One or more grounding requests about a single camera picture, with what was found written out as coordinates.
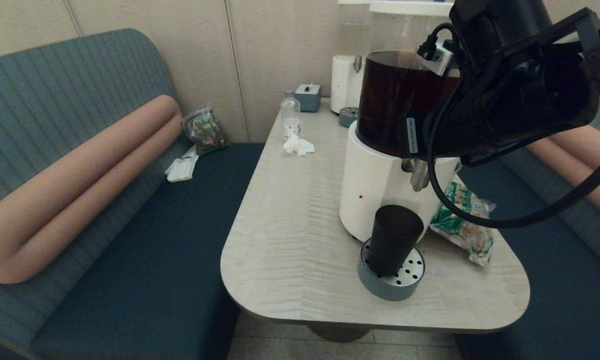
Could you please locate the silver dispenser tap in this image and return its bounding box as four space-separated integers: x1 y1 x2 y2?
402 158 431 192

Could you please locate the dark tapered cup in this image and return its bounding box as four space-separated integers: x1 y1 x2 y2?
367 204 425 278

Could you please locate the white dispenser with dark tea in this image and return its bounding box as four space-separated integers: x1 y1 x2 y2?
339 0 463 244

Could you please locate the small grey drip tray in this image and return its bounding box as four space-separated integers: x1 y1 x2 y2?
339 106 360 128

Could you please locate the green printed snack bag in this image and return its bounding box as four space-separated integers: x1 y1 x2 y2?
429 180 496 266

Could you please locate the white dispenser with clear tank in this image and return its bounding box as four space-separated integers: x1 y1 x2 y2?
330 0 371 115

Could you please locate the grey-blue tissue box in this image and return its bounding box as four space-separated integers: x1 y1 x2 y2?
295 83 322 113

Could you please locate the crumpled white tissue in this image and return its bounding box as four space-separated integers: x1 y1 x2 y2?
283 133 316 157

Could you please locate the clear plastic bottle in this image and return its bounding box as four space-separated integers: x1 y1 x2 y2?
280 90 301 139

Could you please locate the round grey perforated drip tray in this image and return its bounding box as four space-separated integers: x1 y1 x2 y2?
357 239 426 302

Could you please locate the pink bolster cushion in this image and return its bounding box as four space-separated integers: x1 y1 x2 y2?
527 125 600 227
0 94 184 285

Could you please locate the teal striped bench backrest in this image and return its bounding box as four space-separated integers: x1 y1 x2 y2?
500 102 600 279
0 28 193 360

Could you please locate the teal bench seat cushion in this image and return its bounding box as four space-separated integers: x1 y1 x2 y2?
454 160 600 360
30 143 266 360

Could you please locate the crumpled brown snack bag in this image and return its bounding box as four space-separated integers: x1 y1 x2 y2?
182 106 230 156

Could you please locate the white folded napkin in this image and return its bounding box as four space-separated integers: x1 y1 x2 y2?
165 145 200 183

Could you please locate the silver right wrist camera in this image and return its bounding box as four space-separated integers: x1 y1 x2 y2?
419 42 456 77

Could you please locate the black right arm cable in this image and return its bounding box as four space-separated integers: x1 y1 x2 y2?
424 22 600 229

